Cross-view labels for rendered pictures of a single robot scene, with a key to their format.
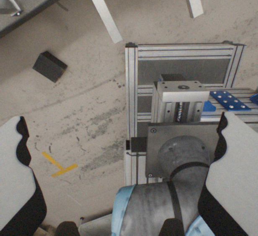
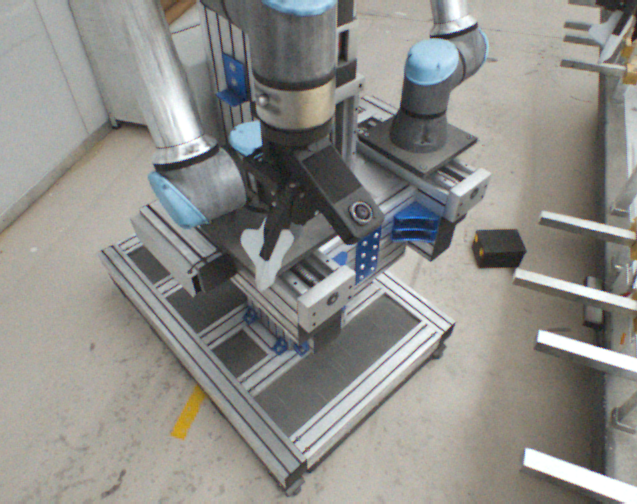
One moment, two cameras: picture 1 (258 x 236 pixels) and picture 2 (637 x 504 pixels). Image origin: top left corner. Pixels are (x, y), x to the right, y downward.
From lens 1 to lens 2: 1.18 m
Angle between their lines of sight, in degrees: 28
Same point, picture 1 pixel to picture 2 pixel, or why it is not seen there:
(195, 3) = (530, 276)
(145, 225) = (476, 42)
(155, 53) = (411, 347)
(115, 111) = not seen: hidden behind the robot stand
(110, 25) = (562, 218)
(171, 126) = (462, 146)
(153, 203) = (473, 61)
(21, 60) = (530, 237)
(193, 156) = (440, 122)
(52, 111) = not seen: hidden behind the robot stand
